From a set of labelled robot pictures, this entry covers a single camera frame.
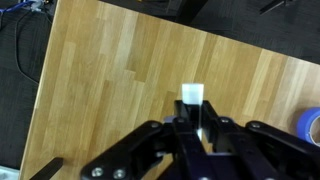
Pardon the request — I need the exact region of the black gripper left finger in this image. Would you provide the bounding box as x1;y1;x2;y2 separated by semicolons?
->
81;99;201;180

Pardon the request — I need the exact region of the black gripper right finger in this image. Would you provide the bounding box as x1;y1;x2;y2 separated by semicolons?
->
199;99;320;180

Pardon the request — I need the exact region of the black white marker pen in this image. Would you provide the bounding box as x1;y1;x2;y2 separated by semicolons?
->
181;83;205;141

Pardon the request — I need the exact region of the blue tape roll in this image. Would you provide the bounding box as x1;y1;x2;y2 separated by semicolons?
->
296;106;320;148

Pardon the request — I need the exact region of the white paper label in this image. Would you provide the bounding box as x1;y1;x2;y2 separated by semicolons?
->
0;165;20;180

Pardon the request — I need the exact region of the thin black floor cable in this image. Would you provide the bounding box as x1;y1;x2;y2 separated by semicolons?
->
13;9;46;85

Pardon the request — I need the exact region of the blue floor cable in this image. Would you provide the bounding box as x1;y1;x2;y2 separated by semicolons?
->
0;0;44;15

